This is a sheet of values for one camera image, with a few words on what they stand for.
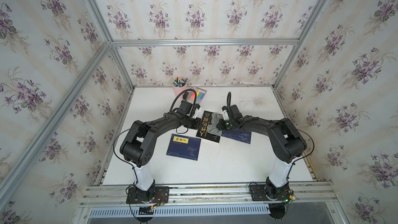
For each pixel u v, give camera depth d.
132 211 0.69
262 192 0.73
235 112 0.78
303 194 0.75
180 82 1.08
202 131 0.93
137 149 0.48
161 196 0.72
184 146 0.89
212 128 0.95
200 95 1.14
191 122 0.80
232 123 0.75
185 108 0.75
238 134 0.93
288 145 0.50
